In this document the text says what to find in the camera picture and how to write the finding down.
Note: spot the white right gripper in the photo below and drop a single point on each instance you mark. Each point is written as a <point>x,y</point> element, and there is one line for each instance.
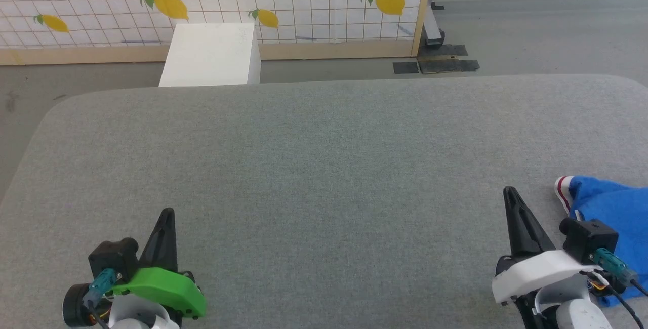
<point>541,271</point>

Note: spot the large black floor plate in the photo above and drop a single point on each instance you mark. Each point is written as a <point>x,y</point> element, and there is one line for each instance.
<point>448,66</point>

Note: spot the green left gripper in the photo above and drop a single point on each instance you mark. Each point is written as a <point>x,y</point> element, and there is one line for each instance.
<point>162,288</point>

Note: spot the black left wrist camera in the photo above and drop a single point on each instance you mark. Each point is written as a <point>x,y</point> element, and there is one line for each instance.
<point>114,260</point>

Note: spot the metal screen foot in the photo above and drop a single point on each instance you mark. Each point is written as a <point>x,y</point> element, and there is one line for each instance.
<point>434,28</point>

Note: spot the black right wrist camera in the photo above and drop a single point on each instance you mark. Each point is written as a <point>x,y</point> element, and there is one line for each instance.
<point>590,238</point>

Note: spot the blue garment with white sleeves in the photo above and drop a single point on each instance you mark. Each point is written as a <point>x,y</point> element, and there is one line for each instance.
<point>617,202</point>

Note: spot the small black floor plate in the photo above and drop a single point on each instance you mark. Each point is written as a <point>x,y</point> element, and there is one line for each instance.
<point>406,68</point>

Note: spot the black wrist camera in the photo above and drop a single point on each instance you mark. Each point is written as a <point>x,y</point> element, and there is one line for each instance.
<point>590,238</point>
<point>114,260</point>

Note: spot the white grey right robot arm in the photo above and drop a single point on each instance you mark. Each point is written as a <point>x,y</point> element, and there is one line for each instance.
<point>567,309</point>

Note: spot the white box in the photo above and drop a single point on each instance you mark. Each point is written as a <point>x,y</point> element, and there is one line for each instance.
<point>207,55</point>

